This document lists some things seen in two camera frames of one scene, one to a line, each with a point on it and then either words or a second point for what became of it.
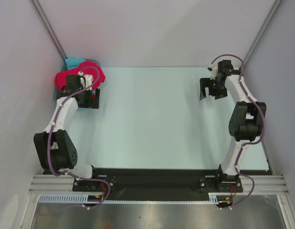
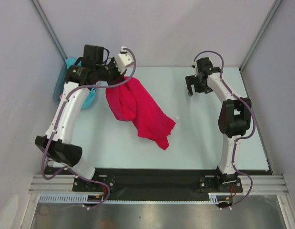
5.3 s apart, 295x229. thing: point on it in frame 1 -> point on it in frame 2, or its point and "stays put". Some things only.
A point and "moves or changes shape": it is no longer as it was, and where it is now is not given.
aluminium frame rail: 264,184 stays put
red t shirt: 87,67 moves or changes shape
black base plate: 156,184 stays put
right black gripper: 211,88 -> 195,84
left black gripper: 92,103 -> 118,77
